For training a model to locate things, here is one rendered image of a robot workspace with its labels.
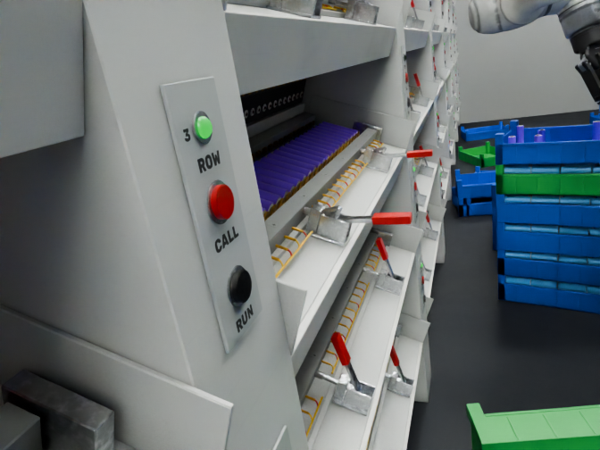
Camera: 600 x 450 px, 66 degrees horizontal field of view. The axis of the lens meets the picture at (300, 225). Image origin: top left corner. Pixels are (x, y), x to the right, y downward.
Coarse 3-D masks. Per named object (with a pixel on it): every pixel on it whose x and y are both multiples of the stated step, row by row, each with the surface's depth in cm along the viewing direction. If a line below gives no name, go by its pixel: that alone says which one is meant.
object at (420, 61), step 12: (420, 0) 135; (420, 48) 140; (408, 60) 142; (420, 60) 141; (408, 72) 143; (420, 72) 142; (432, 72) 142; (432, 108) 145; (432, 120) 146; (432, 132) 147; (432, 144) 148; (432, 192) 154; (444, 240) 166; (444, 252) 164
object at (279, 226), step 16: (368, 128) 81; (352, 144) 69; (368, 144) 75; (336, 160) 60; (352, 160) 64; (320, 176) 53; (336, 176) 56; (304, 192) 48; (320, 192) 50; (336, 192) 53; (288, 208) 44; (272, 224) 40; (288, 224) 41; (272, 240) 38; (304, 240) 42; (272, 256) 37
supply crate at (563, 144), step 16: (512, 128) 132; (528, 128) 132; (544, 128) 129; (560, 128) 127; (576, 128) 125; (592, 128) 123; (496, 144) 119; (512, 144) 117; (528, 144) 115; (544, 144) 113; (560, 144) 111; (576, 144) 109; (592, 144) 108; (496, 160) 121; (512, 160) 119; (528, 160) 117; (544, 160) 114; (560, 160) 112; (576, 160) 111; (592, 160) 109
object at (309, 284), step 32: (256, 128) 64; (352, 128) 84; (384, 128) 82; (352, 192) 58; (384, 192) 62; (352, 224) 49; (288, 256) 40; (320, 256) 41; (352, 256) 47; (288, 288) 27; (320, 288) 37; (288, 320) 28; (320, 320) 38
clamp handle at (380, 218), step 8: (336, 216) 44; (344, 216) 45; (352, 216) 44; (360, 216) 44; (368, 216) 44; (376, 216) 43; (384, 216) 42; (392, 216) 42; (400, 216) 42; (408, 216) 42; (376, 224) 43; (384, 224) 43; (392, 224) 42
